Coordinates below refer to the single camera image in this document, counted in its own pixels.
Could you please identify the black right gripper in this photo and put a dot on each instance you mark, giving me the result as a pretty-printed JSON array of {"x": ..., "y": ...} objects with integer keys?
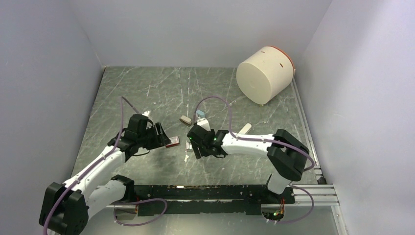
[{"x": 198, "y": 151}]

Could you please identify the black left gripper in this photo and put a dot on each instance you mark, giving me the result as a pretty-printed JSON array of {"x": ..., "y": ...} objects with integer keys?
[{"x": 160, "y": 139}]

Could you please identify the red staple box sleeve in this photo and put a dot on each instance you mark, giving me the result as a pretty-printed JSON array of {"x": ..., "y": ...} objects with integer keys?
[{"x": 174, "y": 141}]

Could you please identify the beige stapler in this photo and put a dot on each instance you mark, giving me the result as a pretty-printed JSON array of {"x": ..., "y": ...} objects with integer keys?
[{"x": 186, "y": 120}]

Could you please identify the staple box tray with staples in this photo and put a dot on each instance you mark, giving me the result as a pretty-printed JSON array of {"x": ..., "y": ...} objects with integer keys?
[{"x": 188, "y": 146}]

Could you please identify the blue mini stapler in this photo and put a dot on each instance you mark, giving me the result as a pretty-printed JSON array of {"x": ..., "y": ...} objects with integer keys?
[{"x": 200, "y": 114}]

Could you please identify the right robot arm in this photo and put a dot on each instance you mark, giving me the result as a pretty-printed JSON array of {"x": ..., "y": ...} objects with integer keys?
[{"x": 286, "y": 153}]

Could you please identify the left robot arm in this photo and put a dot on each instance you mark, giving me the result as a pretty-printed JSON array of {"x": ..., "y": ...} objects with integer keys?
[{"x": 68, "y": 206}]

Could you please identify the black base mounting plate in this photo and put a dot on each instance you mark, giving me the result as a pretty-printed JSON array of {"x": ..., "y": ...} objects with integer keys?
[{"x": 155, "y": 206}]

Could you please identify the cream cylindrical container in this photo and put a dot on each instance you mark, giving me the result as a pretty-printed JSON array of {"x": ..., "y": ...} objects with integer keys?
[{"x": 265, "y": 74}]

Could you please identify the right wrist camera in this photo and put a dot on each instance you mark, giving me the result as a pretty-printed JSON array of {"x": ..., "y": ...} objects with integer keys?
[{"x": 204, "y": 123}]

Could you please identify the aluminium frame rail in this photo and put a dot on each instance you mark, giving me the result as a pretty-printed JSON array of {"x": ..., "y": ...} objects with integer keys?
[{"x": 311, "y": 194}]

